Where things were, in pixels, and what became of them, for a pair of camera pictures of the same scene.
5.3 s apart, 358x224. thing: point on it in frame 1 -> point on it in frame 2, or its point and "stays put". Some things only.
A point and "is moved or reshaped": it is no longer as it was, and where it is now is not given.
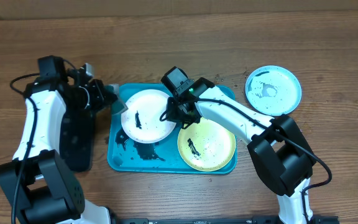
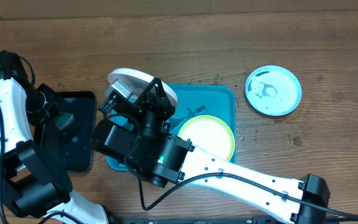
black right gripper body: x=180 y=113 -> x=156 y=117
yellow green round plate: x=206 y=145 stays put
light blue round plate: x=273 y=90 stays put
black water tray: x=77 y=138 stays put
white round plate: x=142 y=121 is moved or reshaped
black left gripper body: x=92 y=96 -> x=41 y=102
